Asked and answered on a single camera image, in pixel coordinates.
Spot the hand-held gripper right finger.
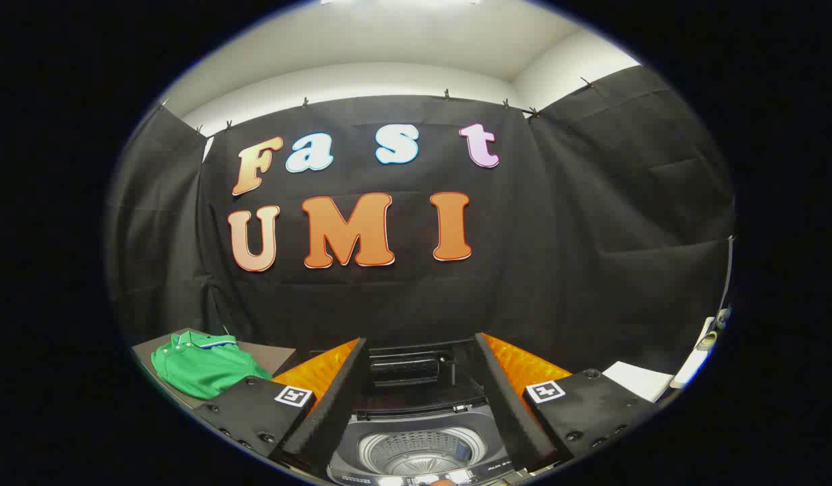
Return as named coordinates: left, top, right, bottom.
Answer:
left=474, top=332, right=659, bottom=473

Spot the grey top-load washing machine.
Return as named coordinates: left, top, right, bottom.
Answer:
left=328, top=341, right=524, bottom=486

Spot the green polo shirt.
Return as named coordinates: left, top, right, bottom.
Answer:
left=150, top=331, right=273, bottom=400

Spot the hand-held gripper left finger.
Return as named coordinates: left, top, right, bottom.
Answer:
left=193, top=337, right=368, bottom=477

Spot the dark washing machine lid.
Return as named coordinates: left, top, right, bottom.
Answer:
left=367, top=341, right=487, bottom=409

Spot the white paper sheet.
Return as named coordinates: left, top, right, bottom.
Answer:
left=601, top=361, right=674, bottom=404

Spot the grey cabinet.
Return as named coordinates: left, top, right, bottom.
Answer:
left=131, top=329, right=298, bottom=410

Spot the white panel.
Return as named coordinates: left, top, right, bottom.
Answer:
left=671, top=317, right=717, bottom=389

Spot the row of small cloth clips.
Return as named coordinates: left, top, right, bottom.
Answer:
left=158, top=76, right=595, bottom=136

